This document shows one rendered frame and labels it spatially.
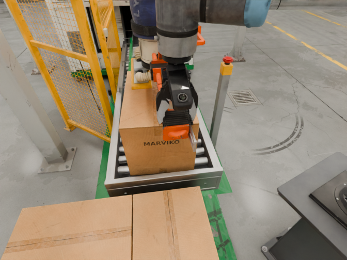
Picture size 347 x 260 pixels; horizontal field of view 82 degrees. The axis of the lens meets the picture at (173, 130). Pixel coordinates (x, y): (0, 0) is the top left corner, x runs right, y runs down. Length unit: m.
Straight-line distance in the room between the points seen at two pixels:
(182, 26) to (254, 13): 0.13
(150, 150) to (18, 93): 1.10
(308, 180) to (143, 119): 0.87
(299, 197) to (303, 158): 1.36
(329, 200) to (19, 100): 1.99
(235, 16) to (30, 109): 1.69
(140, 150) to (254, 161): 1.37
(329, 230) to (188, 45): 0.93
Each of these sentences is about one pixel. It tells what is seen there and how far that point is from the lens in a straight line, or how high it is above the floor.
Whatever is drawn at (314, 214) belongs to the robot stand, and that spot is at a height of 0.75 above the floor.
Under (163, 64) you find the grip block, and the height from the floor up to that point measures 1.23.
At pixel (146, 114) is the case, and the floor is 0.95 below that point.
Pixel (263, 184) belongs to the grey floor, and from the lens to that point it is 2.06.
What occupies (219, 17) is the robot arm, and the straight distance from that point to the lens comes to 0.43.
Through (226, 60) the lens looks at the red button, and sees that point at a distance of 1.46.
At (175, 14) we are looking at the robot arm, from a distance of 0.44.
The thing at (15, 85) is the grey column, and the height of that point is 0.88.
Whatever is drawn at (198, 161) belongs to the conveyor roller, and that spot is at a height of 0.55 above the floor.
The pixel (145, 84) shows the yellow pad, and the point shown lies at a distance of 1.01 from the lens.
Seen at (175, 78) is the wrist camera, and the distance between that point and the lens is 0.48.
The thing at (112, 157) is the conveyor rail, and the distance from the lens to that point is 1.37.
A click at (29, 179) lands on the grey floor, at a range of 2.34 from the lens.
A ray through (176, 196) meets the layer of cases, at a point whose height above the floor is 0.54.
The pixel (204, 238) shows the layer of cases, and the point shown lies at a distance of 1.13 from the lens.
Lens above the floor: 1.61
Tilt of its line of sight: 43 degrees down
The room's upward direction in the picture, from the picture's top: straight up
